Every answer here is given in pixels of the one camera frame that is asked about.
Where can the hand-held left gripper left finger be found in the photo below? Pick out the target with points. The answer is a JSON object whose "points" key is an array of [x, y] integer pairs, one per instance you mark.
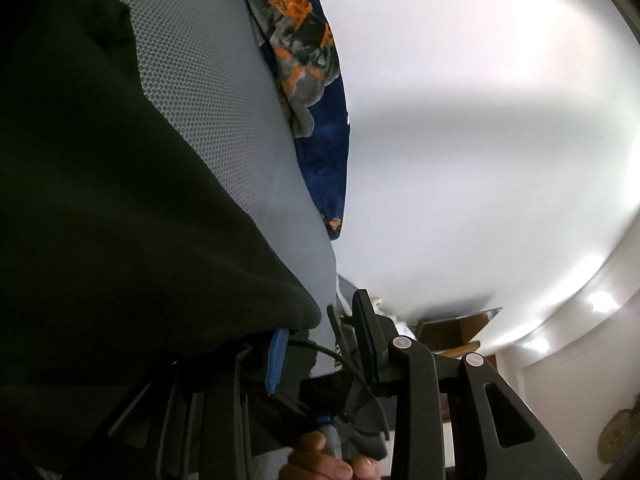
{"points": [[276, 360]]}

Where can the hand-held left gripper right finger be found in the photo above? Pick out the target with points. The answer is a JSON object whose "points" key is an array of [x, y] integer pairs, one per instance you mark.
{"points": [[367, 350]]}

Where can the black pants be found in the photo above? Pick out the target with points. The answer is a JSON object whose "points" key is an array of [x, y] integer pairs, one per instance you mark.
{"points": [[125, 210]]}

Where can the person's right hand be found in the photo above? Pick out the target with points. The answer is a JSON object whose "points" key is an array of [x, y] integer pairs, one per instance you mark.
{"points": [[315, 467]]}

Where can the blue printed blanket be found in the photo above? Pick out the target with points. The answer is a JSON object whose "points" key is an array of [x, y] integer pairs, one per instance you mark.
{"points": [[325, 160]]}

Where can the grey mesh mat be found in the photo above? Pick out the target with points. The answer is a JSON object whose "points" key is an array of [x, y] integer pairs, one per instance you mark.
{"points": [[200, 85]]}

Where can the round wall ornament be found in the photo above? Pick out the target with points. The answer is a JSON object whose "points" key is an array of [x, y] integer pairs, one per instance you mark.
{"points": [[617, 435]]}

